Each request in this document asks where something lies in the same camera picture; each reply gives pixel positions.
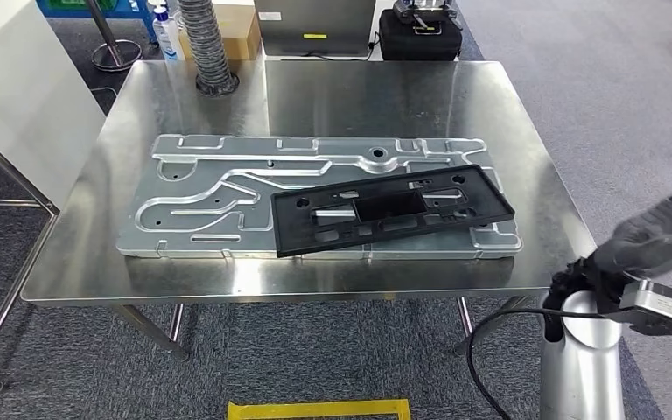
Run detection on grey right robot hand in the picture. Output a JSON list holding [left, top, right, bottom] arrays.
[[593, 172, 672, 279]]

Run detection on black plastic plate frame part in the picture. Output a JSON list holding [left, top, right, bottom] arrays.
[[269, 164, 517, 260]]

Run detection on stainless steel workbench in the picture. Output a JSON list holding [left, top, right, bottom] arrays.
[[20, 59, 599, 364]]

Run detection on black equipment case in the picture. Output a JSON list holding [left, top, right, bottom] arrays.
[[377, 0, 464, 63]]

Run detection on grey steel box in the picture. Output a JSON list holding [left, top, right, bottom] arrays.
[[253, 0, 378, 59]]

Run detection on aluminium machined plate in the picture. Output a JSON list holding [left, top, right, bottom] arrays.
[[115, 133, 524, 261]]

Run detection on cardboard box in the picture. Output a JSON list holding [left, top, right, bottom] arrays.
[[178, 2, 263, 63]]

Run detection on white pump bottle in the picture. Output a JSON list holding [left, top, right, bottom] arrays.
[[150, 2, 187, 63]]

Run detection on chrome stanchion with round base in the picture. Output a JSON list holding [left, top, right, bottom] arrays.
[[83, 0, 144, 73]]

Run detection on blue plastic container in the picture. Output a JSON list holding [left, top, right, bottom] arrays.
[[35, 0, 158, 46]]

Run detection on white cabinet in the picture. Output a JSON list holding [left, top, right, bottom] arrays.
[[0, 0, 108, 210]]

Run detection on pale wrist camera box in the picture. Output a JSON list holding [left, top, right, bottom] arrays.
[[619, 277, 672, 337]]

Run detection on black camera cable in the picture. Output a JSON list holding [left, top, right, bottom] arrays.
[[465, 306, 622, 420]]

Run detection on ribbed grey hose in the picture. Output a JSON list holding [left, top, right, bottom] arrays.
[[178, 0, 241, 97]]

